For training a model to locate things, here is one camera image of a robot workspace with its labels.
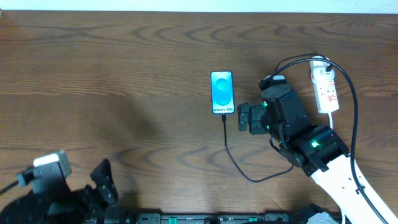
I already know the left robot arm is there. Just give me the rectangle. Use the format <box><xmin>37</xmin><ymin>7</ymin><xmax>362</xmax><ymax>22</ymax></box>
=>
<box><xmin>1</xmin><ymin>159</ymin><xmax>137</xmax><ymax>224</ymax></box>

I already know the white USB charger plug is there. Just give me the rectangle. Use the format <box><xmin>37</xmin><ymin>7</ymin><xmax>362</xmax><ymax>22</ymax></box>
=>
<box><xmin>311</xmin><ymin>67</ymin><xmax>335</xmax><ymax>84</ymax></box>

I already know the white power strip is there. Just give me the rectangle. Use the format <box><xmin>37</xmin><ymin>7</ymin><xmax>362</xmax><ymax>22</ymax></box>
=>
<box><xmin>310</xmin><ymin>60</ymin><xmax>340</xmax><ymax>114</ymax></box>

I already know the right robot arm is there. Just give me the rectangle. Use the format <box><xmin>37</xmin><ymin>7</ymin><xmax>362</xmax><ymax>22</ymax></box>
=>
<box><xmin>238</xmin><ymin>84</ymin><xmax>397</xmax><ymax>223</ymax></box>

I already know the black left camera cable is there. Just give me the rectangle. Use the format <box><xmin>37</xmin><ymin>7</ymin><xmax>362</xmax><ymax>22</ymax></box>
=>
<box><xmin>0</xmin><ymin>167</ymin><xmax>37</xmax><ymax>197</ymax></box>

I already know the blue Galaxy smartphone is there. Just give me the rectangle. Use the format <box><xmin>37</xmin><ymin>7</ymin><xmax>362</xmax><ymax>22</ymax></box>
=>
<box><xmin>210</xmin><ymin>71</ymin><xmax>235</xmax><ymax>114</ymax></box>

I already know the black USB charging cable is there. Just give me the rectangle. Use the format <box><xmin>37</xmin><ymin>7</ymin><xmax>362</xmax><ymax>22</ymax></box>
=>
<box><xmin>221</xmin><ymin>52</ymin><xmax>333</xmax><ymax>184</ymax></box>

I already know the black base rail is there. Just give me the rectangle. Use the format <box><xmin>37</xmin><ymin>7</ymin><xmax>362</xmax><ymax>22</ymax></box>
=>
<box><xmin>124</xmin><ymin>203</ymin><xmax>352</xmax><ymax>224</ymax></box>

